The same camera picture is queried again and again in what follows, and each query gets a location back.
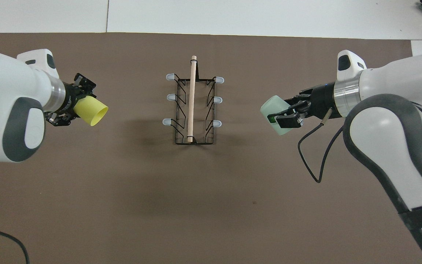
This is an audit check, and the black cable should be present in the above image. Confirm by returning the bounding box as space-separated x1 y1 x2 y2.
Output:
0 226 30 264
297 109 344 183

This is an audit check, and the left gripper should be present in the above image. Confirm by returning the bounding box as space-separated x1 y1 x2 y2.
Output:
45 73 97 127

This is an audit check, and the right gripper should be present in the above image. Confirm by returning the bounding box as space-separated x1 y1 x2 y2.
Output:
267 84 342 129

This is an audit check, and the yellow plastic cup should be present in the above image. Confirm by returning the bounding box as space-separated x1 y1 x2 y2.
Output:
73 95 109 127

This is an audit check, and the black wire cup rack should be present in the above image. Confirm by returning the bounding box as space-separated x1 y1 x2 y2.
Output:
162 55 225 146

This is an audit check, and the light green plastic cup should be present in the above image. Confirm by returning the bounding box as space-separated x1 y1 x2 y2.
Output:
260 95 296 136

